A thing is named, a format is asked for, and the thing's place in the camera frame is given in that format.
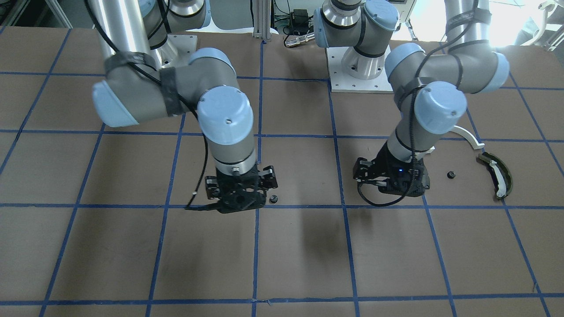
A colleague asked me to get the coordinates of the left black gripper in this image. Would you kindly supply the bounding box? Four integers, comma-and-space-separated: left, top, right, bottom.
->
352, 143, 430, 195

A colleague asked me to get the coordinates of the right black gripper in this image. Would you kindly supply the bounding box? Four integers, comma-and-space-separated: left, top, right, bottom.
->
205, 165, 278, 214

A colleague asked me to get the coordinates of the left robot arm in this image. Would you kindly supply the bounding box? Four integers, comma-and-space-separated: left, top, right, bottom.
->
313, 0, 510, 197

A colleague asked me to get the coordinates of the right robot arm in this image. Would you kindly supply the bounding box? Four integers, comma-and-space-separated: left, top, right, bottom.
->
84, 0, 278, 214

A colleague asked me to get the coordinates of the white curved plastic part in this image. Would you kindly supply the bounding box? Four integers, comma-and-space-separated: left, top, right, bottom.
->
450, 125, 485, 150

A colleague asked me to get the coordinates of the dark green brake shoe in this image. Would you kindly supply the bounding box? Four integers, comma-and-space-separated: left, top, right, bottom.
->
478, 152, 513, 200

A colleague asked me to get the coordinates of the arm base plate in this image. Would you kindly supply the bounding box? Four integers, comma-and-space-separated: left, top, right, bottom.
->
326, 46, 393, 94
153, 34, 198, 68

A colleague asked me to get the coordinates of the aluminium frame post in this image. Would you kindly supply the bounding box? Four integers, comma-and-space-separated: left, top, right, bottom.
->
251, 0, 272, 43

